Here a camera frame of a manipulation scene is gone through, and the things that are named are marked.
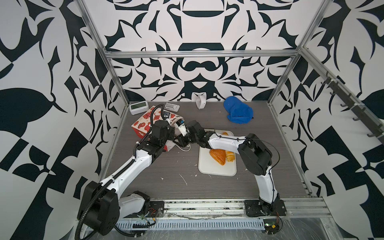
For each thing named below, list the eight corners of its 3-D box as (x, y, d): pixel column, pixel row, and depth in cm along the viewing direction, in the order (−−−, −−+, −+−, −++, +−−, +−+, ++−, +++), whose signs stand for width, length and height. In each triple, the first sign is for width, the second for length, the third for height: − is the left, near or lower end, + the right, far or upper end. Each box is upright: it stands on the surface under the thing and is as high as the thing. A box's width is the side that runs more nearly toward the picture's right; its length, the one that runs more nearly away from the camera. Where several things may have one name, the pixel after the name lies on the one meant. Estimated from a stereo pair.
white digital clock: (133, 118, 113) (131, 112, 108) (129, 111, 117) (126, 105, 112) (150, 109, 118) (149, 104, 113) (145, 103, 122) (143, 97, 118)
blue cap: (227, 123, 110) (228, 118, 106) (222, 99, 126) (223, 94, 122) (253, 123, 110) (255, 119, 106) (245, 99, 126) (247, 94, 122)
